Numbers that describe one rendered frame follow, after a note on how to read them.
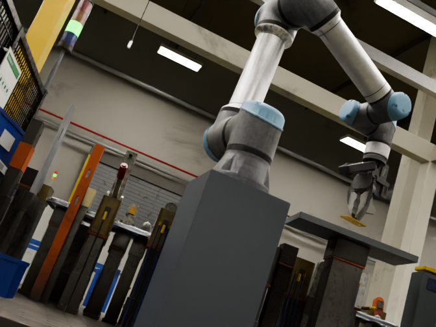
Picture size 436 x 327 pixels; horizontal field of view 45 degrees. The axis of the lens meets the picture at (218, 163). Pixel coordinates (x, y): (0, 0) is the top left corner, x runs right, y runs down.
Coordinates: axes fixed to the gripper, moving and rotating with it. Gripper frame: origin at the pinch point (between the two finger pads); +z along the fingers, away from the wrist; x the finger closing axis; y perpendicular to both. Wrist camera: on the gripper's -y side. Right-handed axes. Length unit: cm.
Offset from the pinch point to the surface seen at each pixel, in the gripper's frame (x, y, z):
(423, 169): 253, 348, -197
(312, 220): -0.6, -16.0, 7.9
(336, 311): -3.8, -1.3, 28.7
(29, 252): 814, 130, 24
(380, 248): -9.4, 3.4, 8.4
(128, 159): 44, -56, 5
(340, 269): -3.1, -2.9, 17.4
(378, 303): 26, 51, 15
